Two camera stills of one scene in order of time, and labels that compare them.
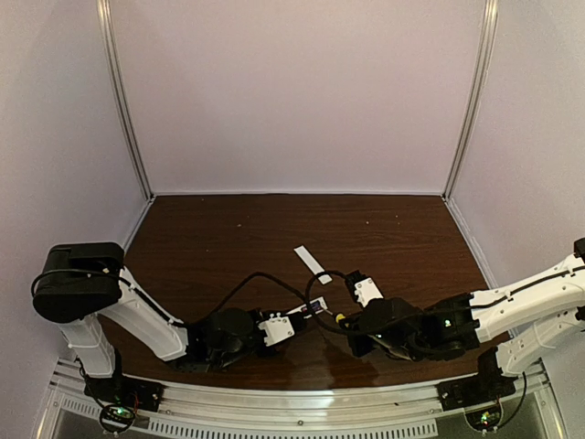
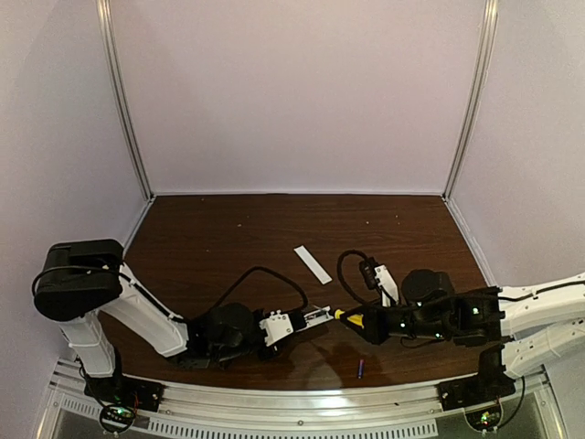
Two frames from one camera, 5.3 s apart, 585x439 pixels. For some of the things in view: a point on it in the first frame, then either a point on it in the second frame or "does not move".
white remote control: x=317 y=305 → x=316 y=317
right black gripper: x=356 y=338 → x=370 y=326
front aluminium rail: x=304 y=408 does not move
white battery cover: x=313 y=264 does not move
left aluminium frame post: x=103 y=13 does not move
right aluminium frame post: x=490 y=20 does not move
